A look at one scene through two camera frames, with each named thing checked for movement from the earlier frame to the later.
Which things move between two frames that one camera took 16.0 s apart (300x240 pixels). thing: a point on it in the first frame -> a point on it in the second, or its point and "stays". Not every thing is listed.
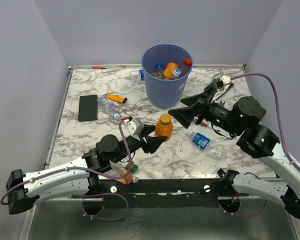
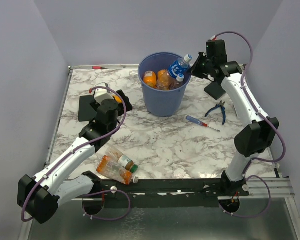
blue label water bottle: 204,143 -> 180,66
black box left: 88,108 stays
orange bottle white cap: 116,169 stays
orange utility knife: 116,98 stays
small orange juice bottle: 168,71 -> 163,80
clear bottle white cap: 176,72 -> 179,83
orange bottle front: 164,126 -> 149,79
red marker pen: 97,67 stays
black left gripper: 153,142 -> 128,106
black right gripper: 185,115 -> 195,70
